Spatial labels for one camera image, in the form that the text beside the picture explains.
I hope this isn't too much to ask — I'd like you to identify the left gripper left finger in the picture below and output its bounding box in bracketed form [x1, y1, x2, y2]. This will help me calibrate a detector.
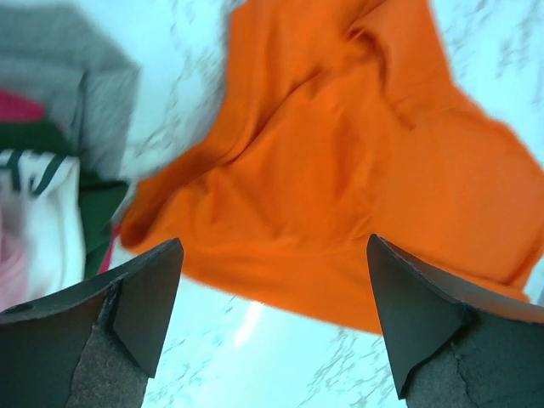
[1, 239, 184, 408]

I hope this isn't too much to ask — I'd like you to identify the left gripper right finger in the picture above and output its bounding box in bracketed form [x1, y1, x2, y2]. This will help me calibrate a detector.
[366, 235, 543, 408]

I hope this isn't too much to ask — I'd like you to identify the orange t shirt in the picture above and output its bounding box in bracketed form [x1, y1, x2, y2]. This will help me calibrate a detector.
[121, 0, 543, 332]

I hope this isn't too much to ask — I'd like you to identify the pink folded t shirt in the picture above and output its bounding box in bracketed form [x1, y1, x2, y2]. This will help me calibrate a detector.
[1, 234, 28, 310]

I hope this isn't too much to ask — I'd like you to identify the dark green folded t shirt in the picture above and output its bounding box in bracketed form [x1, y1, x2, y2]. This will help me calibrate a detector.
[1, 120, 128, 279]

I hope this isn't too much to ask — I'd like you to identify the white folded t shirt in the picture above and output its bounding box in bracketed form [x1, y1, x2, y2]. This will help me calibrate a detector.
[1, 149, 86, 299]

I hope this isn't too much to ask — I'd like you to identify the crimson folded t shirt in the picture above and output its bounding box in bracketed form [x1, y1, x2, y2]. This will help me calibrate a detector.
[1, 90, 119, 274]

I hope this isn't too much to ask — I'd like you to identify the grey folded t shirt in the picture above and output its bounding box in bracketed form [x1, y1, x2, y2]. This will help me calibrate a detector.
[1, 2, 139, 178]

